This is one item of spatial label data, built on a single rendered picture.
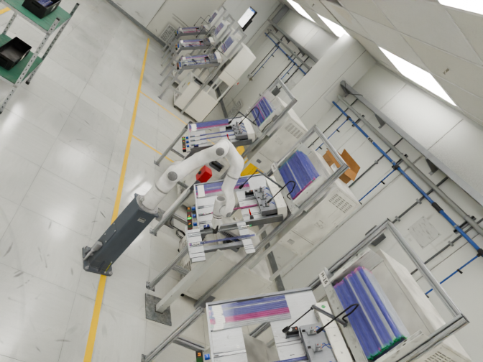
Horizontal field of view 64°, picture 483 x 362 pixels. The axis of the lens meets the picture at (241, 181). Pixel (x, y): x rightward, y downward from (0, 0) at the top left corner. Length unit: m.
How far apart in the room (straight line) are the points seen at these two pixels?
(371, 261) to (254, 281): 1.43
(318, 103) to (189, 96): 2.55
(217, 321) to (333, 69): 4.64
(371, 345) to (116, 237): 1.92
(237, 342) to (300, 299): 0.51
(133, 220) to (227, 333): 1.10
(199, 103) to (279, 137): 3.42
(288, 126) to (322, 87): 1.99
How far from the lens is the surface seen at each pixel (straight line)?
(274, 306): 2.63
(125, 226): 3.05
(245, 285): 3.73
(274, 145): 4.56
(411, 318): 2.44
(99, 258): 3.28
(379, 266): 2.66
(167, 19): 11.45
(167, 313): 3.52
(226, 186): 2.79
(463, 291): 3.90
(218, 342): 2.50
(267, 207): 3.27
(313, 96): 6.37
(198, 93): 7.58
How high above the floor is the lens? 2.21
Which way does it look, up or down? 18 degrees down
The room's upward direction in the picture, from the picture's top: 44 degrees clockwise
